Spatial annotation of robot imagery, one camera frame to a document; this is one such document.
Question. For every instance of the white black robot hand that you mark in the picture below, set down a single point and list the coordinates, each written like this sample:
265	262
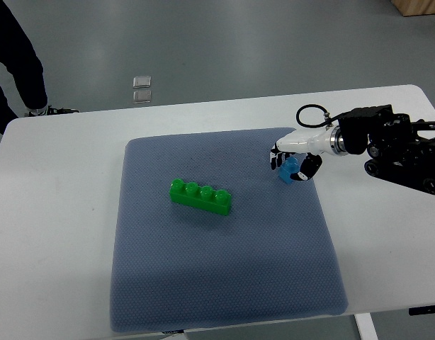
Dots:
307	146

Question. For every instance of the blue toy block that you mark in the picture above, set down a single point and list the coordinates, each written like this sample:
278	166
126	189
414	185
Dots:
289	167

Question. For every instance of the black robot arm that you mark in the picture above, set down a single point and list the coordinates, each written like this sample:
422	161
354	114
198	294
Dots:
398	153

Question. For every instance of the green four-stud toy block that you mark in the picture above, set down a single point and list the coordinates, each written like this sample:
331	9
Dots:
202	197

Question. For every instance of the wooden furniture corner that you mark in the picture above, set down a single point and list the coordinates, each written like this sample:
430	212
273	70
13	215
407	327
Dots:
415	7

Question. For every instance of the upper metal floor plate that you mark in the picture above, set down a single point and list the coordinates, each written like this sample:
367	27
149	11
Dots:
141	82

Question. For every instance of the blue-grey textured mat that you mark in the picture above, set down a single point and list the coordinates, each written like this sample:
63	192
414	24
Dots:
177	267

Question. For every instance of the white table leg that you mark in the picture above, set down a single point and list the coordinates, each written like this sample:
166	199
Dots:
365	325

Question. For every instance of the black table control panel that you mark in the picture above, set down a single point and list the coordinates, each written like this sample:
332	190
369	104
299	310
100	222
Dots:
424	310

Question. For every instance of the person in dark trousers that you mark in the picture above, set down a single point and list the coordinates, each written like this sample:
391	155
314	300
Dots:
20	60

